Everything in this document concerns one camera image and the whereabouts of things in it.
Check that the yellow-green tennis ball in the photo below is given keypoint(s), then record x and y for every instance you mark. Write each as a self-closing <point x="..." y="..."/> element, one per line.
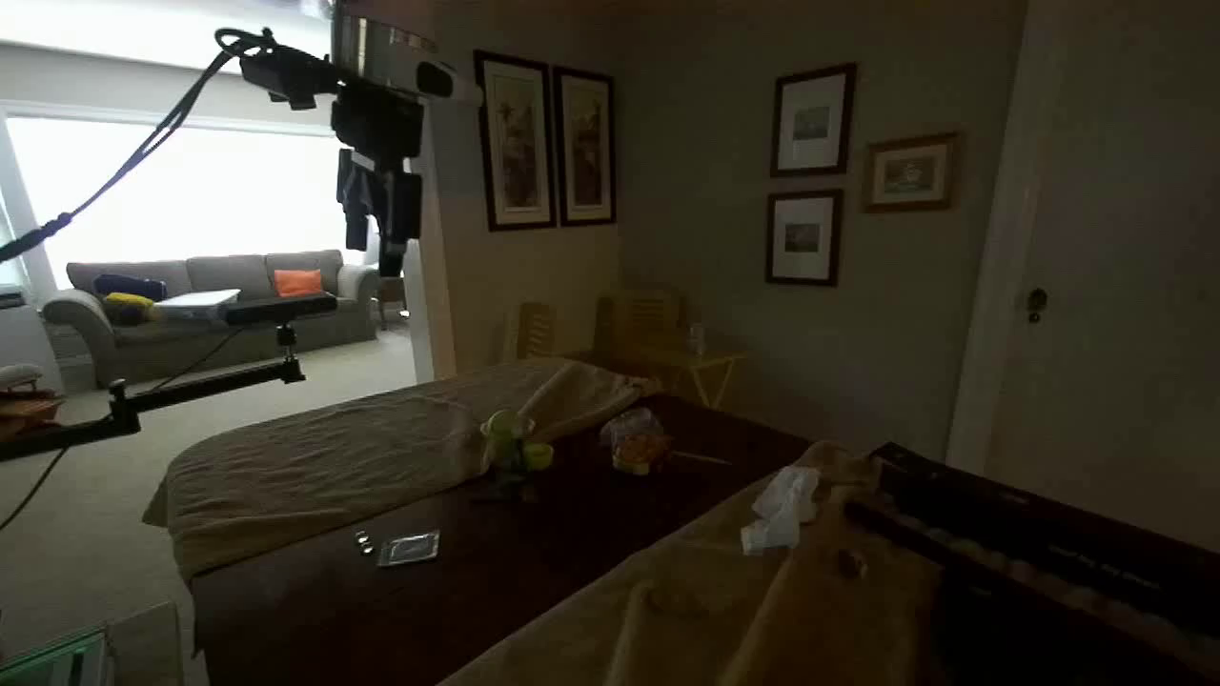
<point x="513" y="443"/>

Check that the white napkin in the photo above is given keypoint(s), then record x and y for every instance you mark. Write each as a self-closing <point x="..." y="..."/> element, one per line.
<point x="784" y="507"/>

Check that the clear plastic cup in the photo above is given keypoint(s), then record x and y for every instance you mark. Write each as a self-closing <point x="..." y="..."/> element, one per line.
<point x="509" y="484"/>

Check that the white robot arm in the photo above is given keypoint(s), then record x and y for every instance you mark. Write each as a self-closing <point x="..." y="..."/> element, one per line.
<point x="381" y="131"/>

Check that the orange toy in wrapper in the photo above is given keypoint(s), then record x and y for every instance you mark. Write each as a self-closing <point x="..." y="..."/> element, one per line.
<point x="636" y="440"/>

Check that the yellow folding side table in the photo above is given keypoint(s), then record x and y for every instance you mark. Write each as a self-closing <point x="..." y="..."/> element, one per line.
<point x="651" y="333"/>

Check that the lower small framed picture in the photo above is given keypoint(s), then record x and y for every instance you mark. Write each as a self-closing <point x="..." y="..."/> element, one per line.
<point x="803" y="238"/>

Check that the tall framed picture right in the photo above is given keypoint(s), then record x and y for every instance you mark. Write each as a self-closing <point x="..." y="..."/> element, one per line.
<point x="587" y="107"/>

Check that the tall framed picture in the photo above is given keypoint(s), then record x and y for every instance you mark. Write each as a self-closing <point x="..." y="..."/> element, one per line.
<point x="517" y="138"/>
<point x="587" y="107"/>

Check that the tall framed picture left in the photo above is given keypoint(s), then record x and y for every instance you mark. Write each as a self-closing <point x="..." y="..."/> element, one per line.
<point x="517" y="138"/>

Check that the tan cloth right side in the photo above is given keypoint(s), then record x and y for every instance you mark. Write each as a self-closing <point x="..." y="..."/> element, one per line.
<point x="841" y="606"/>

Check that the tan cloth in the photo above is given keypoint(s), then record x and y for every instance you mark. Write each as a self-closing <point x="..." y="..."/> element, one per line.
<point x="270" y="484"/>
<point x="841" y="606"/>

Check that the upper small framed picture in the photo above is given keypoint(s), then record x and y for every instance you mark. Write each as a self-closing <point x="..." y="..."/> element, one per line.
<point x="813" y="119"/>

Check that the orange cushion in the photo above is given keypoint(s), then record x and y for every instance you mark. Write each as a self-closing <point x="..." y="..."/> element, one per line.
<point x="298" y="285"/>

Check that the gold framed small picture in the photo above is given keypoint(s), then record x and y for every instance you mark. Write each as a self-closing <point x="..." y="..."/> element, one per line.
<point x="913" y="173"/>

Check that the tan cloth left side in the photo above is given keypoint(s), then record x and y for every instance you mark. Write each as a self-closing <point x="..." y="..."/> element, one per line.
<point x="270" y="484"/>

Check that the white door with knob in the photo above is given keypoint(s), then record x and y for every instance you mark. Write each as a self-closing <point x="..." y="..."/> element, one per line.
<point x="1094" y="365"/>

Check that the grey sofa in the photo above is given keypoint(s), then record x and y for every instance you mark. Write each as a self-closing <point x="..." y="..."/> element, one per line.
<point x="139" y="320"/>

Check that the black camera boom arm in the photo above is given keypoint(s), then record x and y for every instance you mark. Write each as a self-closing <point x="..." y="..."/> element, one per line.
<point x="133" y="404"/>

